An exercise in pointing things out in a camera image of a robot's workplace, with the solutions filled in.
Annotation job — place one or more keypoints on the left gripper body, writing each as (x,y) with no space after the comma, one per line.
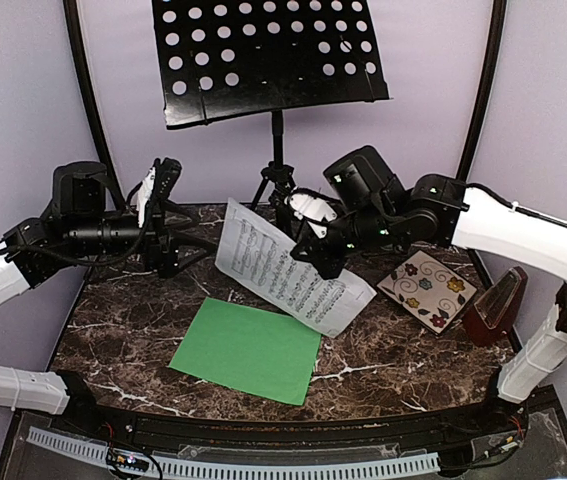
(155,253)

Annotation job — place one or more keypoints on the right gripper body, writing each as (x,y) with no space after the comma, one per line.
(330,263)

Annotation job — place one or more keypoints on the white sheet music paper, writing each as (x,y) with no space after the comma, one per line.
(257,255)

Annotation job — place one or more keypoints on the black music stand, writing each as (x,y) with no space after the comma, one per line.
(220,60)

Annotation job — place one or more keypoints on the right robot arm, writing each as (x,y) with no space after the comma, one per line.
(373,209)

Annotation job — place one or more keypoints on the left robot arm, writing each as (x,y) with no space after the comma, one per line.
(76,229)

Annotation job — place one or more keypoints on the square floral plate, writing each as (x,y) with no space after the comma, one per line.
(428,290)

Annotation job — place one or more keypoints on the green paper sheet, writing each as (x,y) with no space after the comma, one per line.
(250,350)

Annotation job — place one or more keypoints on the dark red wooden metronome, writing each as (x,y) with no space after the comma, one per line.
(491,317)

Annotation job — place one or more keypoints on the small circuit board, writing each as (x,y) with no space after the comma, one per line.
(126,462)

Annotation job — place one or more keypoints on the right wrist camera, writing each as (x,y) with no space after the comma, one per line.
(313,208)

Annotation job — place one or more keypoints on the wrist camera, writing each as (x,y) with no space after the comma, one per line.
(313,208)
(156,187)

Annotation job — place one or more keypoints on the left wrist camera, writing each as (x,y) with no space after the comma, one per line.
(156,187)

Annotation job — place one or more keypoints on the black front rail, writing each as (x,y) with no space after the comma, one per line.
(449,429)

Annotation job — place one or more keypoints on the white slotted cable duct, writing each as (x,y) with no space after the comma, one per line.
(206,463)

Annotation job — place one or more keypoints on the left black frame post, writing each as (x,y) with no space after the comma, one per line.
(82,71)

